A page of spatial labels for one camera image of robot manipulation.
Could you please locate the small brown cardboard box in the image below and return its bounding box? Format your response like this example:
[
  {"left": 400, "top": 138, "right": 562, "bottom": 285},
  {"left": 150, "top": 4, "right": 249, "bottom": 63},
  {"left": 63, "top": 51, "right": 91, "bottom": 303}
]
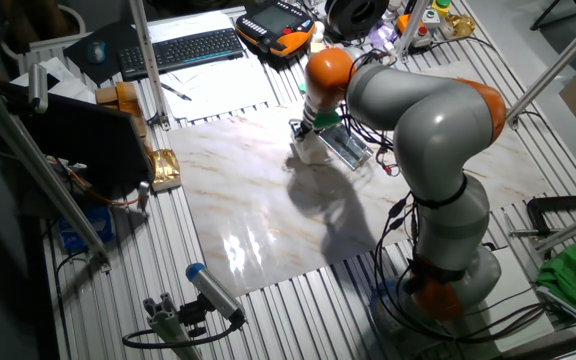
[{"left": 95, "top": 85, "right": 119, "bottom": 105}]

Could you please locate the white paper roll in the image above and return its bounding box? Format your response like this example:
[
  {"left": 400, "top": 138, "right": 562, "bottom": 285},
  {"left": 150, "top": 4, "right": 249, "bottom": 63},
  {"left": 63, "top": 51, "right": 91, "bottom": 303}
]
[{"left": 292, "top": 132, "right": 332, "bottom": 166}]

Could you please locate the black pen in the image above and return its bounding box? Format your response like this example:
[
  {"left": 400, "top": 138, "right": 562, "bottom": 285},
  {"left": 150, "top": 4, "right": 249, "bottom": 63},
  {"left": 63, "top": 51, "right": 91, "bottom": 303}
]
[{"left": 160, "top": 82, "right": 193, "bottom": 102}]

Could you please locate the white box with green button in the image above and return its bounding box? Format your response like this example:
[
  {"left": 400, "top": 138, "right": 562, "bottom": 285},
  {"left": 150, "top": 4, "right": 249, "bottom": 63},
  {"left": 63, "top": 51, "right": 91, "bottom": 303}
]
[{"left": 421, "top": 7, "right": 442, "bottom": 29}]

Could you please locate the grey camera with blue cap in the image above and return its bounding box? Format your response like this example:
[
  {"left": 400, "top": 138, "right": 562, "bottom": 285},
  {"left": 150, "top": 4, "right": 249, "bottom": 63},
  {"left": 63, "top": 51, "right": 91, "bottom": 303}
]
[{"left": 185, "top": 262, "right": 247, "bottom": 324}]

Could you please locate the grey box with red button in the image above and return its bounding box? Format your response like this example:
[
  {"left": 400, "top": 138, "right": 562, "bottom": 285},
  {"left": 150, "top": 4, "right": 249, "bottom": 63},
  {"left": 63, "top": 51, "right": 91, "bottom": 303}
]
[{"left": 410, "top": 23, "right": 435, "bottom": 50}]

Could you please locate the grey computer mouse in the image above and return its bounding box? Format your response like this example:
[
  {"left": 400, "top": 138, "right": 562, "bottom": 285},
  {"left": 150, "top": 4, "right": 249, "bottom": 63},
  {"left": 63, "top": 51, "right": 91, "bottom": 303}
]
[{"left": 86, "top": 39, "right": 108, "bottom": 65}]

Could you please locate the blue box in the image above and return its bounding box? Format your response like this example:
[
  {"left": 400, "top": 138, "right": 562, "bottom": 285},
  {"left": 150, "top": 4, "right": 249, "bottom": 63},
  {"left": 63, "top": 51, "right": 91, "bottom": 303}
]
[{"left": 57, "top": 204, "right": 115, "bottom": 254}]

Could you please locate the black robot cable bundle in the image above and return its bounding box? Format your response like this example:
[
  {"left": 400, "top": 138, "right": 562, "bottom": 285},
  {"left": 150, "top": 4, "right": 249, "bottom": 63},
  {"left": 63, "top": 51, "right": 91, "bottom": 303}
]
[{"left": 372, "top": 192, "right": 549, "bottom": 346}]

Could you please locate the gold foil bag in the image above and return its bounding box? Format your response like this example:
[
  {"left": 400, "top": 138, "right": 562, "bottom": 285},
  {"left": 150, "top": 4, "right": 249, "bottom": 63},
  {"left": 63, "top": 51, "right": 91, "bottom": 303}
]
[{"left": 146, "top": 147, "right": 183, "bottom": 194}]

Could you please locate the dark monitor panel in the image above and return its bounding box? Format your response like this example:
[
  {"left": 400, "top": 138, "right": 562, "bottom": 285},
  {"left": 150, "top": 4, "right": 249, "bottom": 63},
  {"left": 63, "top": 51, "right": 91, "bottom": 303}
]
[{"left": 0, "top": 79, "right": 154, "bottom": 201}]

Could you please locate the orange cable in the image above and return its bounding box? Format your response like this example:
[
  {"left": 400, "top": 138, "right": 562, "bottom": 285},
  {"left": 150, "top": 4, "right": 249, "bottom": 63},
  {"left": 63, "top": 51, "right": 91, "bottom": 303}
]
[{"left": 50, "top": 157, "right": 142, "bottom": 207}]

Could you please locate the chrome paper roll holder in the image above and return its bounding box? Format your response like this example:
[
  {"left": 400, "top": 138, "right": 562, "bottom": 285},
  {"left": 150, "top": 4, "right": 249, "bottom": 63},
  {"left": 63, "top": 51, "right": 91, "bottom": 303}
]
[{"left": 317, "top": 122, "right": 374, "bottom": 171}]

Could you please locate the black mouse pad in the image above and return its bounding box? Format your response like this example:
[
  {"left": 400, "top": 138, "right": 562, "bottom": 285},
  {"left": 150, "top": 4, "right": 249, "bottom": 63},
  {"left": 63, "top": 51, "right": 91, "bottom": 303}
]
[{"left": 62, "top": 22, "right": 142, "bottom": 86}]

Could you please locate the yellow box with green button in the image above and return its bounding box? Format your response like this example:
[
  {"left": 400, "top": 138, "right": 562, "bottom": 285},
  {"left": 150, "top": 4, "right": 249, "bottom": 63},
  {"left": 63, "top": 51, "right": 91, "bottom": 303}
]
[{"left": 430, "top": 0, "right": 453, "bottom": 19}]

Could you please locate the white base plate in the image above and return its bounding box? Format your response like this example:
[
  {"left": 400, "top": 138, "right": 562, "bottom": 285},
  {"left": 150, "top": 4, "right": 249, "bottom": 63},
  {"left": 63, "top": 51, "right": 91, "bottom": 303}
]
[{"left": 467, "top": 247, "right": 554, "bottom": 354}]

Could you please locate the black filament spool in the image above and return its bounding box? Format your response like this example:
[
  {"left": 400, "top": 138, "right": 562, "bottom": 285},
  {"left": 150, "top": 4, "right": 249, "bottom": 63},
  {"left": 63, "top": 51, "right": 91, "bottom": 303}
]
[{"left": 323, "top": 0, "right": 391, "bottom": 42}]

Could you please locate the crumpled gold foil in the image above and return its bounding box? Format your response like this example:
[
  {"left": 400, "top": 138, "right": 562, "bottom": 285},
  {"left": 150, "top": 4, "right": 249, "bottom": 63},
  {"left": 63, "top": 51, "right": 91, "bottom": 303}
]
[{"left": 440, "top": 13, "right": 477, "bottom": 41}]

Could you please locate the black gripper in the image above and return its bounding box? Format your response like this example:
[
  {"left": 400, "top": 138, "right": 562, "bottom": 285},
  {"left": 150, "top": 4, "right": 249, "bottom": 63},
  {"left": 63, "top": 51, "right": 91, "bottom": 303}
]
[{"left": 290, "top": 118, "right": 319, "bottom": 150}]

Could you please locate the short aluminium profile stub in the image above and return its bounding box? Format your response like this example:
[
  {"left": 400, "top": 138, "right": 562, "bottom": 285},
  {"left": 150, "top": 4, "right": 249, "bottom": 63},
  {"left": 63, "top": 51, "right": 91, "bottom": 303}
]
[{"left": 142, "top": 292, "right": 204, "bottom": 360}]

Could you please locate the black camera bracket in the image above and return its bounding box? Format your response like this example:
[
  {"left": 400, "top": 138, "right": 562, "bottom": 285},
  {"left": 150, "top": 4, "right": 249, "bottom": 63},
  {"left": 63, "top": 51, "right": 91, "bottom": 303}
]
[{"left": 177, "top": 294, "right": 209, "bottom": 339}]

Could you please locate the black camera cable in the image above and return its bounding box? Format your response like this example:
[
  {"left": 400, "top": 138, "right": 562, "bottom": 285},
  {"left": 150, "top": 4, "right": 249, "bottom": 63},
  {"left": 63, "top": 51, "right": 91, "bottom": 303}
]
[{"left": 121, "top": 319, "right": 242, "bottom": 350}]

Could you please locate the purple plastic bag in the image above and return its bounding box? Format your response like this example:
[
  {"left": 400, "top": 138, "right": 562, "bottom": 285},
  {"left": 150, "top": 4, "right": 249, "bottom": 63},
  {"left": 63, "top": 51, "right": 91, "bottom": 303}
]
[{"left": 367, "top": 20, "right": 400, "bottom": 51}]

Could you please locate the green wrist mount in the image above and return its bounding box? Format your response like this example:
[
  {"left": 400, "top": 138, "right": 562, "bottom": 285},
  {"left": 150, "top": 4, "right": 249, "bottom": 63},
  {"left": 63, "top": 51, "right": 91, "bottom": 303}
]
[{"left": 297, "top": 82, "right": 343, "bottom": 130}]

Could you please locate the white folded paper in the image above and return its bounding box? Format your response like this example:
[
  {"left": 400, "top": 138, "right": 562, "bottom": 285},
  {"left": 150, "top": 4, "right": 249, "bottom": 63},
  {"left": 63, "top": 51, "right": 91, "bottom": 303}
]
[{"left": 10, "top": 56, "right": 97, "bottom": 104}]

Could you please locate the black and orange teach pendant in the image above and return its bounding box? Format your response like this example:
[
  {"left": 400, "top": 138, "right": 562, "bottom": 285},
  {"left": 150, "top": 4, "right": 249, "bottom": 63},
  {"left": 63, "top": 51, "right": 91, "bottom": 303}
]
[{"left": 234, "top": 0, "right": 317, "bottom": 58}]

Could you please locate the thin black cable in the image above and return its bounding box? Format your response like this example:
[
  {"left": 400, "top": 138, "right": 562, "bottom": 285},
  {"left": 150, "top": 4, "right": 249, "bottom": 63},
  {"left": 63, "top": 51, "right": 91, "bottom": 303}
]
[{"left": 50, "top": 249, "right": 89, "bottom": 360}]

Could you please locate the white round stool rim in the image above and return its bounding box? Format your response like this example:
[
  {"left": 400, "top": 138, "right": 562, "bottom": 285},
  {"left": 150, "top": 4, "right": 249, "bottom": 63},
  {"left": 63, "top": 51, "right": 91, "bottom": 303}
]
[{"left": 0, "top": 3, "right": 87, "bottom": 61}]

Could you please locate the aluminium frame post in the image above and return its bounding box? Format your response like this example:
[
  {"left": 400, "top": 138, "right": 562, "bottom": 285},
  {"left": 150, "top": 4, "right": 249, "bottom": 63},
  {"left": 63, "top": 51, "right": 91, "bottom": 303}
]
[
  {"left": 392, "top": 0, "right": 432, "bottom": 62},
  {"left": 128, "top": 0, "right": 171, "bottom": 131}
]

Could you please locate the grey camera bar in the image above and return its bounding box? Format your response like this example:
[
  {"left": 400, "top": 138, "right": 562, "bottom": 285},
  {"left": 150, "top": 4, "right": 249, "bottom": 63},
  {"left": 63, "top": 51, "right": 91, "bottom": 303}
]
[{"left": 27, "top": 62, "right": 49, "bottom": 115}]

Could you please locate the long aluminium frame beam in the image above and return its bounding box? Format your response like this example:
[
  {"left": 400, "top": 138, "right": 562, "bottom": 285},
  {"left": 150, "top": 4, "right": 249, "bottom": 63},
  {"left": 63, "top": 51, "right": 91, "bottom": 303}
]
[
  {"left": 0, "top": 69, "right": 112, "bottom": 271},
  {"left": 507, "top": 204, "right": 576, "bottom": 254},
  {"left": 505, "top": 4, "right": 576, "bottom": 129}
]

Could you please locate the marble pattern board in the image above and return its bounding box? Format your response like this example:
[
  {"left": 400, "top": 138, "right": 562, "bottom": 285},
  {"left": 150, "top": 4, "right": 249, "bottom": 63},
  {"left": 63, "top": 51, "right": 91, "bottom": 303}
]
[{"left": 166, "top": 87, "right": 554, "bottom": 299}]

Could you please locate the black clamp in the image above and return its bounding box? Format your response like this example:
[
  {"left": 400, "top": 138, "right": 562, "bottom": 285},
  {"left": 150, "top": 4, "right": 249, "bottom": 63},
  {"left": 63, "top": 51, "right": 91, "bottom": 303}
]
[{"left": 526, "top": 193, "right": 576, "bottom": 236}]

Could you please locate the white printed paper sheet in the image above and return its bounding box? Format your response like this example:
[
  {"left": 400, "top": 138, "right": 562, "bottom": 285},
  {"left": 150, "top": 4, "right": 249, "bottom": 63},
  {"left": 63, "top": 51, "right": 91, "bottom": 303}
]
[
  {"left": 146, "top": 10, "right": 239, "bottom": 45},
  {"left": 160, "top": 53, "right": 279, "bottom": 122}
]

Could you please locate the green cloth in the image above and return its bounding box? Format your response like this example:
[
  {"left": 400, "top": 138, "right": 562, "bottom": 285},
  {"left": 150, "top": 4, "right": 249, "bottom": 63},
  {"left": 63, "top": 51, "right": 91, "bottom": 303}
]
[{"left": 536, "top": 232, "right": 576, "bottom": 314}]

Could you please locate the black cable with red lights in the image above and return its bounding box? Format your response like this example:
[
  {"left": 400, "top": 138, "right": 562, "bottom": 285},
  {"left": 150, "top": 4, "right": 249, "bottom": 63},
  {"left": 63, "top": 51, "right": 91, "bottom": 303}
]
[{"left": 340, "top": 104, "right": 402, "bottom": 177}]

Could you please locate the black keyboard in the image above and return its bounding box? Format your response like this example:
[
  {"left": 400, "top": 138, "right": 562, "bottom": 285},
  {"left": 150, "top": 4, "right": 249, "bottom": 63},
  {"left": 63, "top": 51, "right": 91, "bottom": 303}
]
[{"left": 116, "top": 27, "right": 245, "bottom": 80}]

